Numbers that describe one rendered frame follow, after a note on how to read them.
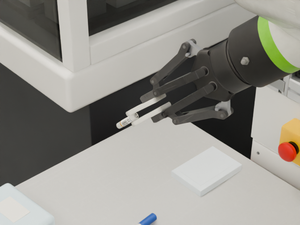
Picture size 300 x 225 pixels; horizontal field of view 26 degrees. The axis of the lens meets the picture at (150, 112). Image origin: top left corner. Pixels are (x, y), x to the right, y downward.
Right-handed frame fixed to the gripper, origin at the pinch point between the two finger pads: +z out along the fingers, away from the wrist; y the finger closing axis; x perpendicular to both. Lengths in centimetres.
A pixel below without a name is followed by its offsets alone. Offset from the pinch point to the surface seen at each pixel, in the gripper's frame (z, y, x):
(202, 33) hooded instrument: 26, 9, -64
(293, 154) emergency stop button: -2.7, -21.7, -28.2
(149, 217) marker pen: 21.0, -19.2, -9.4
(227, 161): 15.1, -19.1, -32.4
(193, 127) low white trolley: 25.4, -10.3, -40.8
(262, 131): 7.5, -16.9, -38.5
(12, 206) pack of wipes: 37.0, -4.3, 5.6
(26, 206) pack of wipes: 35.3, -5.6, 4.1
